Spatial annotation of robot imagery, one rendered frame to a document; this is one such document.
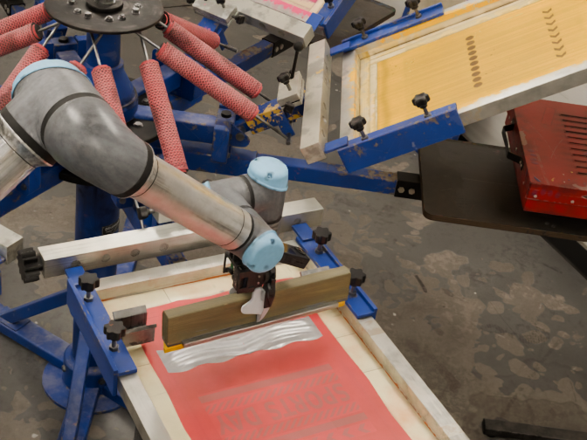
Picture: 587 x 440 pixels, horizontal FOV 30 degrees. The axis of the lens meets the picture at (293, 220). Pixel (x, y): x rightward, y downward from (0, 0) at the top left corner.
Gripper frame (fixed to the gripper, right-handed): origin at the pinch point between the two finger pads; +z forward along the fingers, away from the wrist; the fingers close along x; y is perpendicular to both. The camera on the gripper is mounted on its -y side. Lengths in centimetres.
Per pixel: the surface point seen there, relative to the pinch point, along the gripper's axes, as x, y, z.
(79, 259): -33.7, 26.1, 6.6
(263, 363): 2.4, -2.0, 13.5
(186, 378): 1.2, 14.8, 13.6
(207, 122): -81, -24, 7
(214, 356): -2.2, 7.2, 12.8
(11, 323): -124, 17, 103
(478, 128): -172, -201, 89
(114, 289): -26.8, 20.4, 10.9
